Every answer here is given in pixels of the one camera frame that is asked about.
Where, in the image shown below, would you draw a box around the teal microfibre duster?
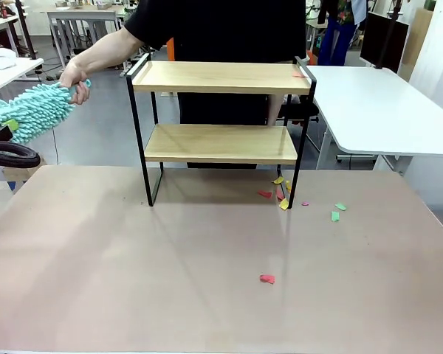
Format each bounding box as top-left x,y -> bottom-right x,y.
0,78 -> 93,145

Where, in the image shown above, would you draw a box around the person's right hand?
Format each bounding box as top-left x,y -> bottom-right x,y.
58,58 -> 92,106

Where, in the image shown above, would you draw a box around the cardboard box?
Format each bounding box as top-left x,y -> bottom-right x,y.
1,158 -> 47,182

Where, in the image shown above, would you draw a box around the white side table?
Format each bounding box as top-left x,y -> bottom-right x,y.
0,57 -> 45,100

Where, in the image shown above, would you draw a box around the white cloth bundle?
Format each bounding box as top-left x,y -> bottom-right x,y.
0,47 -> 18,71

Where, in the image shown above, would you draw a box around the black stand pole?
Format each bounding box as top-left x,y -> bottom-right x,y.
14,0 -> 38,60
376,0 -> 404,71

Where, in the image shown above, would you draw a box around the white background table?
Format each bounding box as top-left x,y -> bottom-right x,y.
0,14 -> 29,56

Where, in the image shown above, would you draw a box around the white background workbench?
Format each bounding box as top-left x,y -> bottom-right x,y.
46,9 -> 132,71

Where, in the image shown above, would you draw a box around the person in black clothes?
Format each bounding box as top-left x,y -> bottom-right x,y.
124,0 -> 308,126

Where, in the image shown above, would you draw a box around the black office chair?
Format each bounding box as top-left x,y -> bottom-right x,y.
278,94 -> 320,128

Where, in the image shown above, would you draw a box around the person in blue trousers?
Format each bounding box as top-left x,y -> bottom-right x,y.
317,0 -> 366,67

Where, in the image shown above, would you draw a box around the large white desk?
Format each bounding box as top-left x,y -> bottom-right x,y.
305,65 -> 443,174

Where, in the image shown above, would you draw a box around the black monitor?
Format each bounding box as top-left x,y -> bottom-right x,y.
360,10 -> 411,74

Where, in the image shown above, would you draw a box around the brown cardboard sheet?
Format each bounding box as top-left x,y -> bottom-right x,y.
400,7 -> 435,80

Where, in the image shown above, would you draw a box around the black floor cable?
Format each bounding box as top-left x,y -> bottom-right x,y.
40,69 -> 66,84

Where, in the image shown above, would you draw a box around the black frame wooden shelf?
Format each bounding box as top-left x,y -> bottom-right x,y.
125,52 -> 317,210

